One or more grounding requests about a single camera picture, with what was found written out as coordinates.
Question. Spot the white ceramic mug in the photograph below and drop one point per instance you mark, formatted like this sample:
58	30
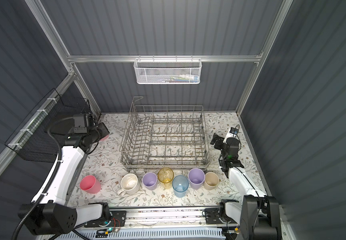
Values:
130	184

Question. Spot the floral table mat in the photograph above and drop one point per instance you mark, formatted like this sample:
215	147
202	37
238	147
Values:
104	163

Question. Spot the grey wire dish rack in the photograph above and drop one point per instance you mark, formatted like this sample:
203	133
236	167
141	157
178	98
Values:
164	136

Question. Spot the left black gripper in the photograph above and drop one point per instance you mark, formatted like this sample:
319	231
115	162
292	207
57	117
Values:
104	131

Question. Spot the yellow transparent cup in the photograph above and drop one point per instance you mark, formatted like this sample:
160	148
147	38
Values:
166	176

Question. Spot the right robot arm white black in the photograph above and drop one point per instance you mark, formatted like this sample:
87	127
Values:
257	216

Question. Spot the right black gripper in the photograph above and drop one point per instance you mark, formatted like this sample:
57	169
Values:
220	141

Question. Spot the white vented front panel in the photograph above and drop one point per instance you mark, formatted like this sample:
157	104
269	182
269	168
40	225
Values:
201	233

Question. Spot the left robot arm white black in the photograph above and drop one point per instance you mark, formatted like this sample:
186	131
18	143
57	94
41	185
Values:
48	213

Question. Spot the large lilac plastic cup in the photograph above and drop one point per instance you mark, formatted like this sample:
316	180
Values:
196	178

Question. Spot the beige plastic cup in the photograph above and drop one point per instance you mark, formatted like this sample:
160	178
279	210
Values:
211	181

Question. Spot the small lilac plastic cup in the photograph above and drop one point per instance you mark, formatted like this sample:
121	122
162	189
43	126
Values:
150	181

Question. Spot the white mesh wall basket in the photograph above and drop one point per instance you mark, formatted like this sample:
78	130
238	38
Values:
149	73

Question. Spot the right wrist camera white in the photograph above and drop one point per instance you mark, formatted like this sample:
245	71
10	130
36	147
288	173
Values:
232	133

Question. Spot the black wire wall basket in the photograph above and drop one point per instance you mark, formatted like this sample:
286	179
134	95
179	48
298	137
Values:
30	141

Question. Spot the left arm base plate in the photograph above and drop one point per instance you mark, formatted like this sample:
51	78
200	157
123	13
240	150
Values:
115	219

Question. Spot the items in white basket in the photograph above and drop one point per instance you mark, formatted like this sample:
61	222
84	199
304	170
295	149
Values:
185	79

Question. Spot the blue transparent cup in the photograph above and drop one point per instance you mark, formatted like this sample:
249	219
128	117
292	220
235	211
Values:
180	185

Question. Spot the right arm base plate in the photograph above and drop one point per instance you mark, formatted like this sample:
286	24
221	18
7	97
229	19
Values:
213	217

